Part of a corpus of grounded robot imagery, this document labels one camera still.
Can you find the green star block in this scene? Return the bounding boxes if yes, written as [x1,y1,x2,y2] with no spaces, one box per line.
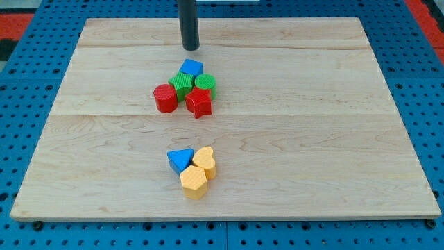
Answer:
[168,72,194,103]

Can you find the red cylinder block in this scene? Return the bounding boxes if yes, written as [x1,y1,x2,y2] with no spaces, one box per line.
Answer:
[153,84,178,113]

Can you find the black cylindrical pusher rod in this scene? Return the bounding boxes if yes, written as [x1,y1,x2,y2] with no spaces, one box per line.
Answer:
[178,0,200,51]

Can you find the light wooden board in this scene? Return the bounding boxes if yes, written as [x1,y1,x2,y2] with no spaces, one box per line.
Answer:
[10,18,441,222]

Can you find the green cylinder block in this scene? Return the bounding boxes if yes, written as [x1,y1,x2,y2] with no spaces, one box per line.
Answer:
[194,74,217,100]

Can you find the yellow hexagon block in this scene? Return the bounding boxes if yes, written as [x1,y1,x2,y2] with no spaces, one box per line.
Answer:
[180,165,208,200]

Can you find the yellow heart block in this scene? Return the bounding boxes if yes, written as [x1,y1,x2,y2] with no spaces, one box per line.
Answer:
[192,146,216,179]

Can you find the red star block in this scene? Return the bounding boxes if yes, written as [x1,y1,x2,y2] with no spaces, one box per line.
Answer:
[185,87,212,119]

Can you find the blue triangle block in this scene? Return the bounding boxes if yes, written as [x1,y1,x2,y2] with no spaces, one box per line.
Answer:
[166,149,194,175]

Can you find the blue cube block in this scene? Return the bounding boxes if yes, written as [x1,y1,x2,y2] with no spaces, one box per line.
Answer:
[180,59,203,77]

